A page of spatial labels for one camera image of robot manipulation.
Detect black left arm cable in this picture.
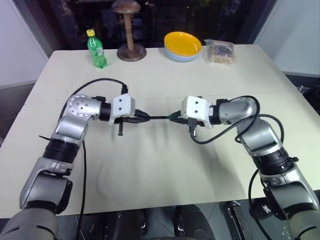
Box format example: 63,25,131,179
67,78,129,240

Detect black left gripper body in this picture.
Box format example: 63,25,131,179
113,108,141,137

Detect clear plastic bag with contents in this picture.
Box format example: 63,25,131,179
202,38,237,66

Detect yellow bowl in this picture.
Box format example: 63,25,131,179
163,31,203,57

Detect black flat box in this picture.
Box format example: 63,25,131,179
226,198,320,240

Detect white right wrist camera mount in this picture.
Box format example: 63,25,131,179
180,95,214,129

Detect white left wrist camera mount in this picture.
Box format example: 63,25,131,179
109,93,137,125

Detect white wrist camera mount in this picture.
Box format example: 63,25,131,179
180,95,214,129
109,93,137,125

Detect brown wooden mushroom stand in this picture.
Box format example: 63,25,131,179
111,0,148,62

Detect light blue bowl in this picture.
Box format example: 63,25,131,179
164,46,204,63

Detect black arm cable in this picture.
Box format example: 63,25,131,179
186,94,286,240
67,78,129,240

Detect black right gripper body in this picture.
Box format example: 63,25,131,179
178,109,201,126

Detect dark rounded shape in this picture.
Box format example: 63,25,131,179
113,208,151,240

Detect green bottle with yellow cap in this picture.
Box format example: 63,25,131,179
86,28,109,69

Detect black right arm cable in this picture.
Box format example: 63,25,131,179
186,94,286,240

